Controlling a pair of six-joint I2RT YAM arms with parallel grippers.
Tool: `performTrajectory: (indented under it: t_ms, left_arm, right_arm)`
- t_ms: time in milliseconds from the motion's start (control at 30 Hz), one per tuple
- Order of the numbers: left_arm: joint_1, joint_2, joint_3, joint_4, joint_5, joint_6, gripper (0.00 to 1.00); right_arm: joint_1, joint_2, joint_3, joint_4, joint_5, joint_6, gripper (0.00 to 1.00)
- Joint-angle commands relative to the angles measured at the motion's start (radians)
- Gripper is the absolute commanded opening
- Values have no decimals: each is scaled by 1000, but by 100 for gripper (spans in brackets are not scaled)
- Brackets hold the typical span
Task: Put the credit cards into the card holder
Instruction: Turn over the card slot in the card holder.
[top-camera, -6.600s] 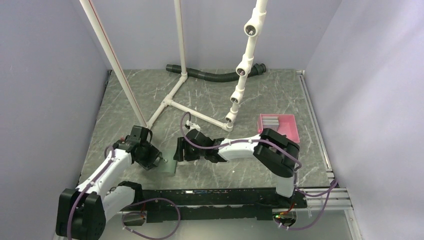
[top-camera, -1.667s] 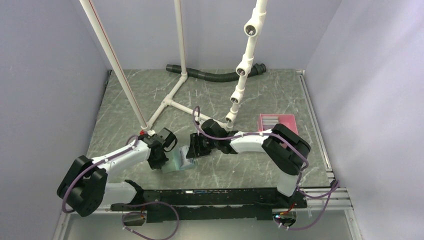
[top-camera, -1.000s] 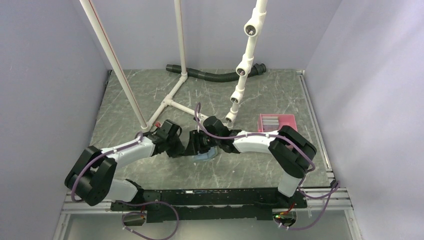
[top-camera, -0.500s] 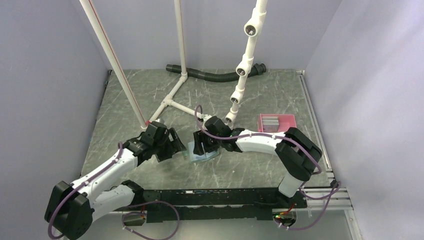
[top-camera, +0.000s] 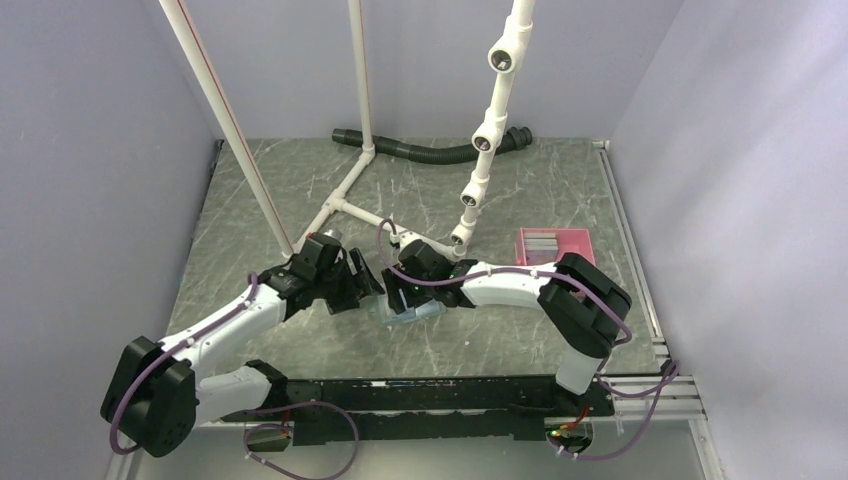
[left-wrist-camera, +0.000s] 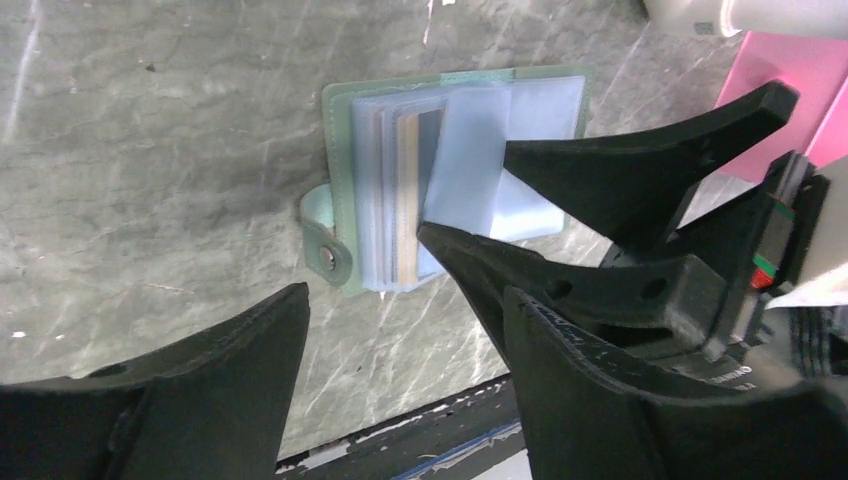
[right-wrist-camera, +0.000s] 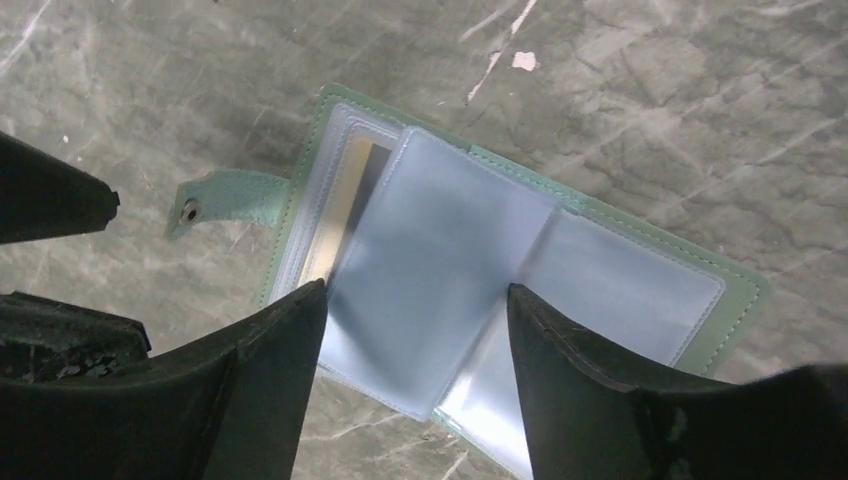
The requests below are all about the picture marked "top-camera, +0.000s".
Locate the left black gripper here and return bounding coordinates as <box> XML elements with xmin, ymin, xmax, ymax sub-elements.
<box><xmin>314</xmin><ymin>248</ymin><xmax>384</xmax><ymax>315</ymax></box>

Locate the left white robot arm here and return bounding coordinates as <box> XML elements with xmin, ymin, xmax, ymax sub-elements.
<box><xmin>100</xmin><ymin>233</ymin><xmax>385</xmax><ymax>457</ymax></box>

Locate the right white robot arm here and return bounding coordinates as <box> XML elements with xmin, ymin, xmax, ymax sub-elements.
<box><xmin>381</xmin><ymin>240</ymin><xmax>633</xmax><ymax>415</ymax></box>

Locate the grey card stack in tray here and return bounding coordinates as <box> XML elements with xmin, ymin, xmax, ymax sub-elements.
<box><xmin>523</xmin><ymin>232</ymin><xmax>559</xmax><ymax>265</ymax></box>

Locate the pink plastic card tray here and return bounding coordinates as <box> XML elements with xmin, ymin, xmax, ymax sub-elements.
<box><xmin>514</xmin><ymin>227</ymin><xmax>596</xmax><ymax>266</ymax></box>

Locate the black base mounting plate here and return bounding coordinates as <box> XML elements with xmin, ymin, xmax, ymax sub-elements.
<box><xmin>224</xmin><ymin>374</ymin><xmax>615</xmax><ymax>446</ymax></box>

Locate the black corrugated hose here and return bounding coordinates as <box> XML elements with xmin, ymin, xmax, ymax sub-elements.
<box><xmin>331</xmin><ymin>127</ymin><xmax>534</xmax><ymax>167</ymax></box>

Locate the white PVC pipe frame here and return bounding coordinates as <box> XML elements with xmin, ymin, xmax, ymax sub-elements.
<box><xmin>160</xmin><ymin>1</ymin><xmax>535</xmax><ymax>260</ymax></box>

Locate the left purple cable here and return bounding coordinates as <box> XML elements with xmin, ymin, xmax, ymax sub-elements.
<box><xmin>107</xmin><ymin>271</ymin><xmax>360</xmax><ymax>480</ymax></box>

